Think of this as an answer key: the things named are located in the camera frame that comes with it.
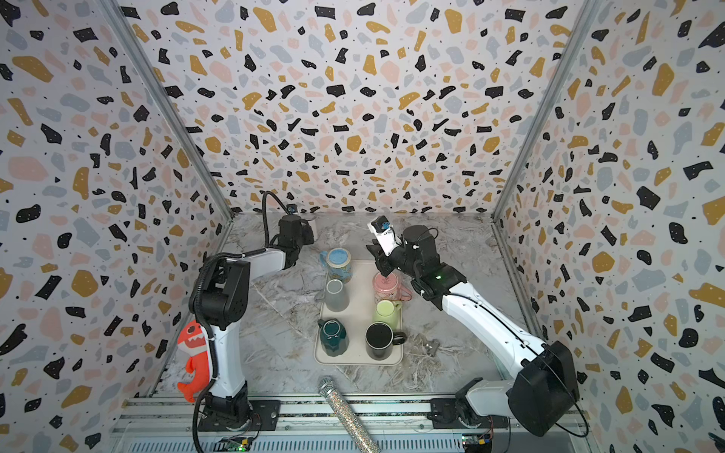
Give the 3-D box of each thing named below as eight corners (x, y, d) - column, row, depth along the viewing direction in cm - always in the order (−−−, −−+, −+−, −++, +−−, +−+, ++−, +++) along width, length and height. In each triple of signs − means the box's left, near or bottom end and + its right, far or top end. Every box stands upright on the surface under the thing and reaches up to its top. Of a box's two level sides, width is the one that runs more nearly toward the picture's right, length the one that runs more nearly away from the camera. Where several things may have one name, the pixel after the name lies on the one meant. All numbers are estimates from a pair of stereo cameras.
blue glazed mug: (321, 285, 102) (315, 265, 93) (324, 265, 108) (319, 245, 98) (351, 285, 102) (349, 266, 93) (353, 266, 108) (351, 245, 98)
